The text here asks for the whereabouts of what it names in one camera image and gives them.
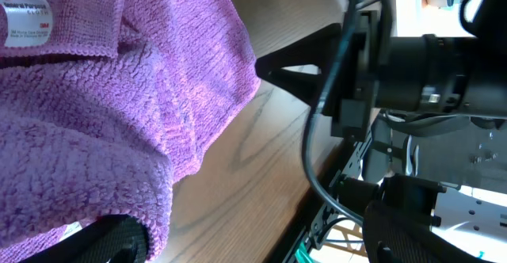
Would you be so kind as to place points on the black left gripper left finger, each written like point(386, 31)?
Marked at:
point(113, 239)

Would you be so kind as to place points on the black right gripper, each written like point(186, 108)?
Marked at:
point(356, 50)

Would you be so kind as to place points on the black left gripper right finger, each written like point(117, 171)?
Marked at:
point(448, 231)

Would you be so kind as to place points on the purple microfiber cloth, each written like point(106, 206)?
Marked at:
point(121, 103)

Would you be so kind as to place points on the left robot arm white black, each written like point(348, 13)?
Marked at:
point(409, 192)

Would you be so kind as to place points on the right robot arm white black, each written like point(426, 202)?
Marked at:
point(444, 75)

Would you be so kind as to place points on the white cloth label tag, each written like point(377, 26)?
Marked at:
point(29, 22)

